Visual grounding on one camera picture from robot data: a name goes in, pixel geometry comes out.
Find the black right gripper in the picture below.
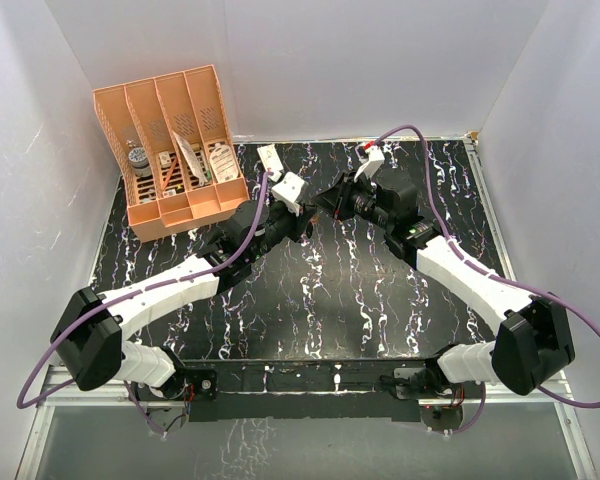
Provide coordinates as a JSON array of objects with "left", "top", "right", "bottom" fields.
[{"left": 313, "top": 169, "right": 394, "bottom": 231}]

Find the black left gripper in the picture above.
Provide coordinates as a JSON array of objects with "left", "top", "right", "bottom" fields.
[{"left": 246, "top": 192, "right": 316, "bottom": 264}]

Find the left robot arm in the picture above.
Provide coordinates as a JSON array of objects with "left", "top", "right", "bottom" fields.
[{"left": 50, "top": 201, "right": 316, "bottom": 399}]

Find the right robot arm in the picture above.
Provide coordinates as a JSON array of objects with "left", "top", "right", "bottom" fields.
[{"left": 312, "top": 170, "right": 575, "bottom": 397}]

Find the small white cardboard box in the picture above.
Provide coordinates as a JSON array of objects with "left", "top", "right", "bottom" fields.
[{"left": 257, "top": 144, "right": 284, "bottom": 173}]

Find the white paper card in organizer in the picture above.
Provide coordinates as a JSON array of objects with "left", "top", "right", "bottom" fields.
[{"left": 173, "top": 131, "right": 206, "bottom": 186}]

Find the small white eraser box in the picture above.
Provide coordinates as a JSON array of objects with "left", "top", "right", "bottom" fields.
[{"left": 159, "top": 151, "right": 172, "bottom": 167}]

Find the orange plastic file organizer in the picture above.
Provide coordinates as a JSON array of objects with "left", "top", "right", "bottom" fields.
[{"left": 93, "top": 65, "right": 249, "bottom": 242}]

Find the grey round tin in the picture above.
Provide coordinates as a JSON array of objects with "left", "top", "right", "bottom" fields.
[{"left": 127, "top": 141, "right": 151, "bottom": 178}]

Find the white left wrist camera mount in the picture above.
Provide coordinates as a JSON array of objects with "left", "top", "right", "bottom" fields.
[{"left": 271, "top": 172, "right": 308, "bottom": 217}]

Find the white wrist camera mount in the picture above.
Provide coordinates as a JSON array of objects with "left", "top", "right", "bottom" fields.
[
  {"left": 354, "top": 142, "right": 385, "bottom": 182},
  {"left": 271, "top": 172, "right": 308, "bottom": 217}
]

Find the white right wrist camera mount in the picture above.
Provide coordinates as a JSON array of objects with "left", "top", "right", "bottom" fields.
[{"left": 354, "top": 142, "right": 385, "bottom": 182}]

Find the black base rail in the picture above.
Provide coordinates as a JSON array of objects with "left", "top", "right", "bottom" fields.
[{"left": 129, "top": 359, "right": 481, "bottom": 425}]

